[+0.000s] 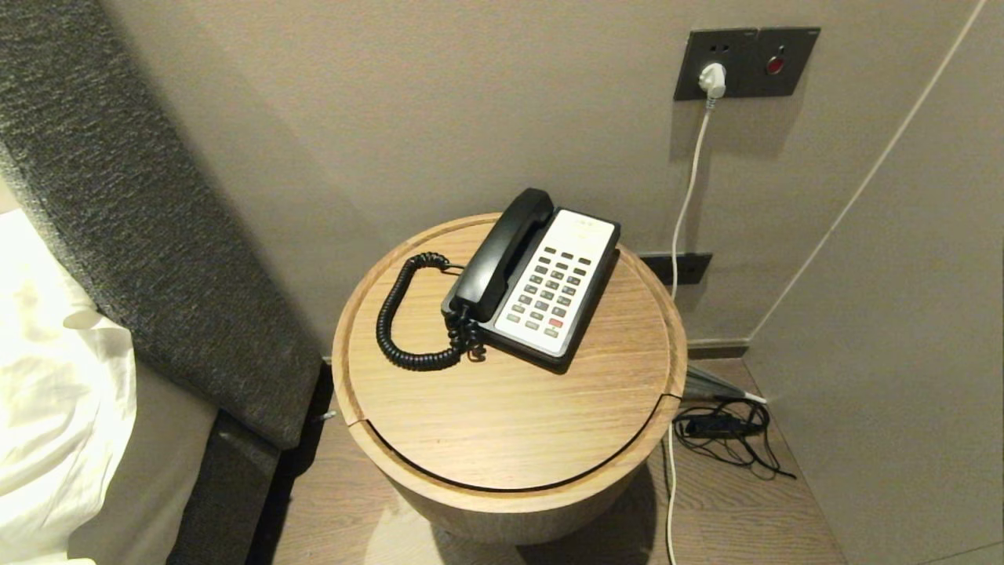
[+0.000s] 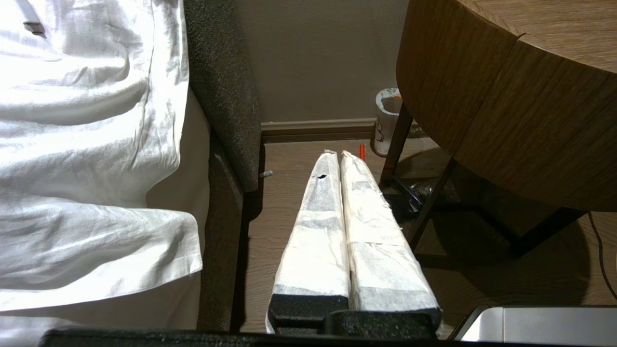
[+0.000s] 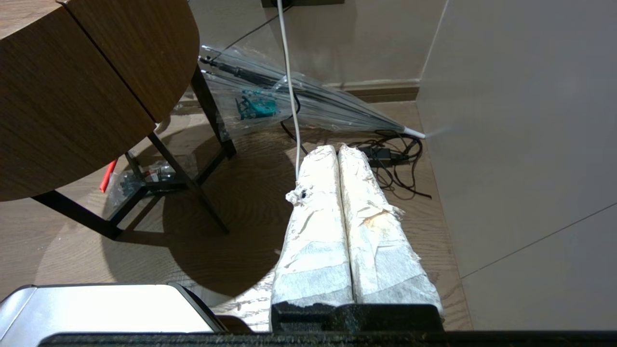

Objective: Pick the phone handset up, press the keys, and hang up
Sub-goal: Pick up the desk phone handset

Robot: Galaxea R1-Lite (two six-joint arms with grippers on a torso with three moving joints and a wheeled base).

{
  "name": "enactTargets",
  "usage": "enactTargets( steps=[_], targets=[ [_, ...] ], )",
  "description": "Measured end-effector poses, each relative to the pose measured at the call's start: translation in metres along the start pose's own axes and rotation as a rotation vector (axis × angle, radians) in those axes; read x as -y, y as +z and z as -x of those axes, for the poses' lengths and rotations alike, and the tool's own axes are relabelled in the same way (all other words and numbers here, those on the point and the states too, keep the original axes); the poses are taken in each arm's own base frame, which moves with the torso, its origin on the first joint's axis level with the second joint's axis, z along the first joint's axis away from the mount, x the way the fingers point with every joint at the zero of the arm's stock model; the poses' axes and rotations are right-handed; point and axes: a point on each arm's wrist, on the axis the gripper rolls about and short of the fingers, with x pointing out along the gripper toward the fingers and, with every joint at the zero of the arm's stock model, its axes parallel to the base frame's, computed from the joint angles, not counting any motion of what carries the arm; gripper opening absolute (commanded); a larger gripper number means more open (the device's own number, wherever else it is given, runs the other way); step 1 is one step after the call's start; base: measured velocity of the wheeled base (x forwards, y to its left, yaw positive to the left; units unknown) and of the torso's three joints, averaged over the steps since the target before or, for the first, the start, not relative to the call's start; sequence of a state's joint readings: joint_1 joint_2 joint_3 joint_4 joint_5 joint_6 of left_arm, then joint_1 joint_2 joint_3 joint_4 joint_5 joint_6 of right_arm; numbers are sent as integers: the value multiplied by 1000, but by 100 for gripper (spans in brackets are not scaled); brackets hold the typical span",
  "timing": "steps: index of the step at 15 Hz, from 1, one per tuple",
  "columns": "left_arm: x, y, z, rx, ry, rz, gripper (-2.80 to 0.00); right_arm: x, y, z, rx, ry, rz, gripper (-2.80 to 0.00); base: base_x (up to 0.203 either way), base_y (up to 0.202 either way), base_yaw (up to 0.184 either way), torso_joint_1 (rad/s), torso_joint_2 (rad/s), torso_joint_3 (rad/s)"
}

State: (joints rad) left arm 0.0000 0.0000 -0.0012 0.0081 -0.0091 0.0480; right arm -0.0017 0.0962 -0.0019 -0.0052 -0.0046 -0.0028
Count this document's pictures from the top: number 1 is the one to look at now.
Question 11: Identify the black telephone handset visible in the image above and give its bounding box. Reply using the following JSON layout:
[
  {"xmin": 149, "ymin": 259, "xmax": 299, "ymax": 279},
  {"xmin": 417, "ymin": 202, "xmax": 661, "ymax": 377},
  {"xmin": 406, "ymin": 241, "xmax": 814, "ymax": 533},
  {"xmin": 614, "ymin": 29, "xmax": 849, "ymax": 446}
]
[{"xmin": 448, "ymin": 188, "xmax": 555, "ymax": 323}]

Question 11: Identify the grey fabric headboard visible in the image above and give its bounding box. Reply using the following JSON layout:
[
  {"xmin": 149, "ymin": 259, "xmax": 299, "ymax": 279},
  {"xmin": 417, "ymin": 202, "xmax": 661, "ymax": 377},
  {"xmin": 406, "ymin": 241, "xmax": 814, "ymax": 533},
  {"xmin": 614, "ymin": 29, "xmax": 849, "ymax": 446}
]
[{"xmin": 0, "ymin": 0, "xmax": 324, "ymax": 450}]

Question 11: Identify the beige mattress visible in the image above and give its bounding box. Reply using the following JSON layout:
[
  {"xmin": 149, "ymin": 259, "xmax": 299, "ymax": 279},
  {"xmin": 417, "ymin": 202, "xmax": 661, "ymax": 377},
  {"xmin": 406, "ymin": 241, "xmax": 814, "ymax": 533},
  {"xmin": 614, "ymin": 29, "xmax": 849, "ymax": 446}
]
[{"xmin": 67, "ymin": 361, "xmax": 219, "ymax": 565}]

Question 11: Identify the dark switch plate red button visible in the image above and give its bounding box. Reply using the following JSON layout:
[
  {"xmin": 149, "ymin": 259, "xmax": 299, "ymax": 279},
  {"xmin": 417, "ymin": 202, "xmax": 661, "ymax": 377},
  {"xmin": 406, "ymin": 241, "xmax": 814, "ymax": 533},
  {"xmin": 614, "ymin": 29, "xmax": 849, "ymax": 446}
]
[{"xmin": 753, "ymin": 27, "xmax": 821, "ymax": 98}]

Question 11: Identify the white pillow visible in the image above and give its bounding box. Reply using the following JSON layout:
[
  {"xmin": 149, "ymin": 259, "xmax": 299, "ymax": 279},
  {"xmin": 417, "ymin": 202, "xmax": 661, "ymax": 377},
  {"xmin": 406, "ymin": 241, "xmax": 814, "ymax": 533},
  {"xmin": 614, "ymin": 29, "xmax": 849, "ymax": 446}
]
[{"xmin": 0, "ymin": 208, "xmax": 138, "ymax": 565}]

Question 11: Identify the grey fabric bed frame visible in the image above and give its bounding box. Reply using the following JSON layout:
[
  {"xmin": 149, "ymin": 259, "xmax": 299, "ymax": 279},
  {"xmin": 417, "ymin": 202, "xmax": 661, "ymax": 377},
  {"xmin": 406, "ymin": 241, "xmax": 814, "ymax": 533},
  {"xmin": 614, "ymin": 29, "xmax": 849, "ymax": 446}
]
[{"xmin": 166, "ymin": 410, "xmax": 282, "ymax": 565}]

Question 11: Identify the white power cable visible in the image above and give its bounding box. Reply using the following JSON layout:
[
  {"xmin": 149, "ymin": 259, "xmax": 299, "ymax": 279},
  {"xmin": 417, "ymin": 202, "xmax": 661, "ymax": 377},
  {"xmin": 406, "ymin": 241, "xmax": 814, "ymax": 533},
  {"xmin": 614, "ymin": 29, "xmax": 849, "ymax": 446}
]
[{"xmin": 665, "ymin": 98, "xmax": 711, "ymax": 565}]

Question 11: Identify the black white telephone base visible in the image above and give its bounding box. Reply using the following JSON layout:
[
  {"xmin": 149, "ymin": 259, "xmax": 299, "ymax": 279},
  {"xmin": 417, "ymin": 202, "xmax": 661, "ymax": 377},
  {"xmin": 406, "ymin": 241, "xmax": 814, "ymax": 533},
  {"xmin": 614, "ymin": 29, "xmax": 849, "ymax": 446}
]
[{"xmin": 441, "ymin": 206, "xmax": 622, "ymax": 374}]

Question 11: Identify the dark wall socket plate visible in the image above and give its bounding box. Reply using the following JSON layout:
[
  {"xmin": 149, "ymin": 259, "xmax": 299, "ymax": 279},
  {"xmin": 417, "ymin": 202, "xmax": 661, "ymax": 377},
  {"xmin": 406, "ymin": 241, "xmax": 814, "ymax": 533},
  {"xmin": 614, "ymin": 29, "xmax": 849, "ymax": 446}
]
[{"xmin": 674, "ymin": 28, "xmax": 760, "ymax": 101}]

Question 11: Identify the transparent folded umbrella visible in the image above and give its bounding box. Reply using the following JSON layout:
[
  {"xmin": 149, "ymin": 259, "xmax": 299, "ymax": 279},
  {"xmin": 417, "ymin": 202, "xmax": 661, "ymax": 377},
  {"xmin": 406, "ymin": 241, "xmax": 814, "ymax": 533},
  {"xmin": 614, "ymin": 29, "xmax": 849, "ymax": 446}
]
[{"xmin": 681, "ymin": 365, "xmax": 768, "ymax": 405}]

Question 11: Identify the black power adapter with cable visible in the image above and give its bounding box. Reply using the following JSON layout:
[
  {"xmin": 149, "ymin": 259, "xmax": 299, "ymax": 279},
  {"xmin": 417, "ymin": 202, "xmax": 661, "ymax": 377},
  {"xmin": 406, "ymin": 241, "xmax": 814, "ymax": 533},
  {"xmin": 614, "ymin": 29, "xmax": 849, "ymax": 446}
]
[{"xmin": 672, "ymin": 399, "xmax": 797, "ymax": 480}]

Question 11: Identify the black coiled phone cord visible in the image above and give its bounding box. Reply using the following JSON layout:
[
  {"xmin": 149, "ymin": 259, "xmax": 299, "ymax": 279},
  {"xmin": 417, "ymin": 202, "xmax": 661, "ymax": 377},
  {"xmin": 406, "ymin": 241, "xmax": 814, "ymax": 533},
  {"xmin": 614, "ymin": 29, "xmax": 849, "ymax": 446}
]
[{"xmin": 375, "ymin": 252, "xmax": 487, "ymax": 372}]

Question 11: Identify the brown skirting board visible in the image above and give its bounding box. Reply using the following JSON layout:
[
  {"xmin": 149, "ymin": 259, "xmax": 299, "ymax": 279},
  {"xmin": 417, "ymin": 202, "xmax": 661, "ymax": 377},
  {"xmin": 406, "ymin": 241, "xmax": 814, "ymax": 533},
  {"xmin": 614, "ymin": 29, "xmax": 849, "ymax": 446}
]
[{"xmin": 686, "ymin": 337, "xmax": 754, "ymax": 360}]

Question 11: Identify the small dark wall socket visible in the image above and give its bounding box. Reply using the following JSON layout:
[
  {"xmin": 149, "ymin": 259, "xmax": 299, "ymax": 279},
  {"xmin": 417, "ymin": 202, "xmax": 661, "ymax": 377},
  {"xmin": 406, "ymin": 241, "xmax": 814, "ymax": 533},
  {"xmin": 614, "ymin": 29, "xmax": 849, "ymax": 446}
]
[{"xmin": 639, "ymin": 252, "xmax": 713, "ymax": 286}]

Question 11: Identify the round wooden side table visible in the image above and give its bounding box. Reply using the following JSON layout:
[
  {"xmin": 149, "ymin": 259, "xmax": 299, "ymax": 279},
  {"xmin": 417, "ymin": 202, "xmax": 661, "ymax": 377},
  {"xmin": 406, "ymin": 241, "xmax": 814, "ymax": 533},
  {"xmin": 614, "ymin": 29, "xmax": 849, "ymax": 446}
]
[{"xmin": 331, "ymin": 212, "xmax": 689, "ymax": 546}]

